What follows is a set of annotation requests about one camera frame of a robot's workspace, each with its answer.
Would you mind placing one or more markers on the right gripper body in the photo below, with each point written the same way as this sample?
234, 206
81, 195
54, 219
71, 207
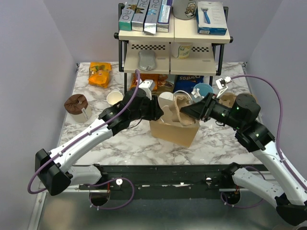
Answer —
223, 114

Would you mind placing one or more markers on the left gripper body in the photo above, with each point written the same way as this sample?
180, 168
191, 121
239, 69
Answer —
144, 113

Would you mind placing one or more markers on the brown paper bag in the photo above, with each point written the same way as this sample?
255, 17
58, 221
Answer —
175, 126

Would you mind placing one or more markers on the brown paper cups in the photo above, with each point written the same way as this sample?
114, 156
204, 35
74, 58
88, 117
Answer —
114, 97

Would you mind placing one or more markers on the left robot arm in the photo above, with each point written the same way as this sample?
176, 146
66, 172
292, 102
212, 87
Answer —
56, 169

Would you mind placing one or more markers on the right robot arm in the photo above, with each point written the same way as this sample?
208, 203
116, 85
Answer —
289, 195

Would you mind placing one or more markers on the white stirrers in cup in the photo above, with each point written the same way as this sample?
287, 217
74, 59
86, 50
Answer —
196, 93

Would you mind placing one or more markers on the blue plastic cup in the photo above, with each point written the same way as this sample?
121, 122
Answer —
204, 89

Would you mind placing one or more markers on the blue Doritos bag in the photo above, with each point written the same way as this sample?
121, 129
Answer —
187, 82

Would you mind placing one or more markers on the orange Kettle chips bag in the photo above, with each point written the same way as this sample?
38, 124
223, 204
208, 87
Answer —
163, 82

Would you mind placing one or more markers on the grey sponge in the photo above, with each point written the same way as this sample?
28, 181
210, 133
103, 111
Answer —
147, 60

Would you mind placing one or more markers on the orange snack bag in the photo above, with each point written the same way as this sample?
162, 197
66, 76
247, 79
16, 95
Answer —
99, 74

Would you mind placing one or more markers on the two-tier shelf rack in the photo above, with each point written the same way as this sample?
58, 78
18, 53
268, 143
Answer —
205, 59

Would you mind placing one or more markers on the white printed cup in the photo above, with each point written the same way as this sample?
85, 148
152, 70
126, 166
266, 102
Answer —
180, 50

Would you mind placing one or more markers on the purple white toothpaste box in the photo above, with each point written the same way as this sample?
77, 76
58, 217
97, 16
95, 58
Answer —
164, 16

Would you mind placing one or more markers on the teal toothpaste box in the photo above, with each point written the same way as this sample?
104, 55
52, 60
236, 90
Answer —
125, 20

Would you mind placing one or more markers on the blue razor box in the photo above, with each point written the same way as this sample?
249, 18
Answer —
210, 18

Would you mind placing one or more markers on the blue silver toothpaste box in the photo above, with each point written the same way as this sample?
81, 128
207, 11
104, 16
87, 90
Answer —
152, 17

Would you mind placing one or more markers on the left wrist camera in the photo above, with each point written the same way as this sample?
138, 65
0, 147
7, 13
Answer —
147, 86

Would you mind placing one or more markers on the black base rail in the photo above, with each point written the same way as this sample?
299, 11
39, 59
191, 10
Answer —
163, 181

